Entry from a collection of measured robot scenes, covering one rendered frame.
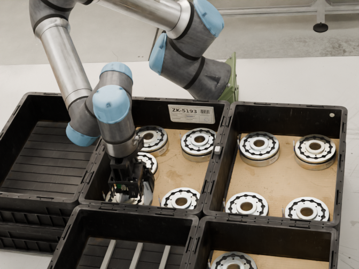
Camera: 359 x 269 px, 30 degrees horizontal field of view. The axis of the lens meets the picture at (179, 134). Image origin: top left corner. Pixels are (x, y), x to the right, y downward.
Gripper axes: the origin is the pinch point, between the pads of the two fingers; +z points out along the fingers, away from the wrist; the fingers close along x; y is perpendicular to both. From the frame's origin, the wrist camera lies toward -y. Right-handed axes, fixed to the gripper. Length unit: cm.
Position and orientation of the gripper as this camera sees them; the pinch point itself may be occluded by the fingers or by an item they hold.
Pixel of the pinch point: (139, 200)
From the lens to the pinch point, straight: 166.5
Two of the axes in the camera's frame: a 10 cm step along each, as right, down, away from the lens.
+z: 1.3, 7.4, 6.6
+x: 9.8, 0.0, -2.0
